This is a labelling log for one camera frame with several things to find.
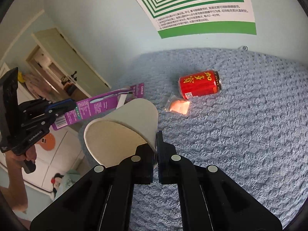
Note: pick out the cartoon doll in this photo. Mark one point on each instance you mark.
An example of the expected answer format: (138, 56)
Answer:
(57, 182)

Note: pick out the white paper cup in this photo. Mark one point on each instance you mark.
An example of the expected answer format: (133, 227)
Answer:
(125, 122)

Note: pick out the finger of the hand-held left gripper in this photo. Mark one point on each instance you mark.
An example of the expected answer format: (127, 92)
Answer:
(62, 104)
(45, 119)

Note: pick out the person's left forearm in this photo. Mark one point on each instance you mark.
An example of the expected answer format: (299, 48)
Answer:
(16, 185)

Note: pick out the light green cloth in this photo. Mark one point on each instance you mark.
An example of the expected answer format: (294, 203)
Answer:
(72, 176)

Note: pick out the white cabinet with guitar sticker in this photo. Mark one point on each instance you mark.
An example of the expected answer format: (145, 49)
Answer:
(65, 149)

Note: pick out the green striped wall poster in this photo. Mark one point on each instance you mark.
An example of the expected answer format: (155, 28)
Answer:
(204, 16)

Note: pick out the person's left hand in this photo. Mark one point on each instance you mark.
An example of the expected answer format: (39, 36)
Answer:
(31, 155)

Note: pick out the red drink can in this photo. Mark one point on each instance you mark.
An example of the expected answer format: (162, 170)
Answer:
(199, 84)

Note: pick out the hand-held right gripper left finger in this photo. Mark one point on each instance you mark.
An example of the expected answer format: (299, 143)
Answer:
(144, 168)

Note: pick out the purple toothbrush package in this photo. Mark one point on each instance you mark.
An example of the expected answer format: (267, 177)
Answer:
(96, 104)

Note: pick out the orange plastic packet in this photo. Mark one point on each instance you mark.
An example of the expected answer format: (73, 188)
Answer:
(179, 106)

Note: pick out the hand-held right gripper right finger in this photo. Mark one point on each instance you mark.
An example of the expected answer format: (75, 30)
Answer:
(166, 168)

